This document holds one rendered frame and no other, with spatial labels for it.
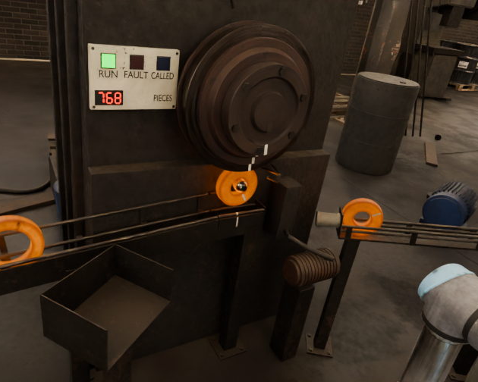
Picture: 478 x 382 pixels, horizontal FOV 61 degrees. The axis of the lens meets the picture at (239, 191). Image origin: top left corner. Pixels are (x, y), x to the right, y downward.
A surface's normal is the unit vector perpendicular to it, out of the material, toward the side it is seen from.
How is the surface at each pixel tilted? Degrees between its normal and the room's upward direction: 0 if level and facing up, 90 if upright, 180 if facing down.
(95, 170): 0
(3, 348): 0
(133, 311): 5
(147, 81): 90
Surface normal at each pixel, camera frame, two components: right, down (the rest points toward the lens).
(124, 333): 0.11, -0.85
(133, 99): 0.48, 0.45
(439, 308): -0.91, 0.12
